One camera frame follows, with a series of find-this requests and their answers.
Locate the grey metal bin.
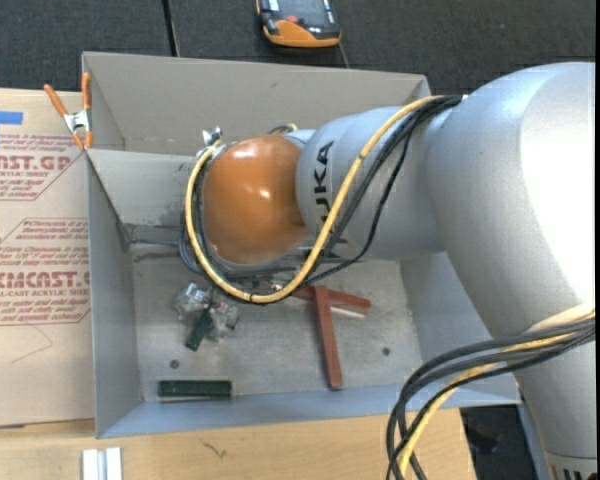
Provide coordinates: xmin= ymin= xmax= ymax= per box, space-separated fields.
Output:
xmin=81 ymin=51 xmax=524 ymax=440

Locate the long dark green flat block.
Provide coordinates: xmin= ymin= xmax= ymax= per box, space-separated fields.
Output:
xmin=157 ymin=379 xmax=233 ymax=400

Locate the short dark green flat block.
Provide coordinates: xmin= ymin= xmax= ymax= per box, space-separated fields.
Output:
xmin=184 ymin=309 xmax=214 ymax=352

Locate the clear plastic thing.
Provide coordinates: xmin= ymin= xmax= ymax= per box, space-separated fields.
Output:
xmin=173 ymin=282 xmax=241 ymax=344

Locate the long red-brown flat block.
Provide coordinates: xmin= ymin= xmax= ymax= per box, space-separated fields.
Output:
xmin=313 ymin=284 xmax=344 ymax=391

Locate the brown cardboard board, red print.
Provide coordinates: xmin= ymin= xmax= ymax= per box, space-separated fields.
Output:
xmin=0 ymin=86 xmax=97 ymax=430

